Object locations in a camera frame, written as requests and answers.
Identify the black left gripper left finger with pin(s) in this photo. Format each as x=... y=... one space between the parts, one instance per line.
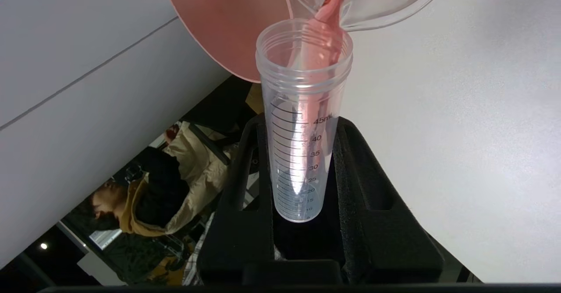
x=236 y=231

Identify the person in tan jacket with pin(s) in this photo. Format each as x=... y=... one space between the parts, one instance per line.
x=153 y=196

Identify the pink bowl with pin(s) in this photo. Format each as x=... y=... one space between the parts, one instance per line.
x=228 y=17

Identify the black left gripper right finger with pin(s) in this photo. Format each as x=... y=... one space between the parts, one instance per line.
x=377 y=236

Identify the test tube with red pigment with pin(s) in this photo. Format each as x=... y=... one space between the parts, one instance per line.
x=302 y=153

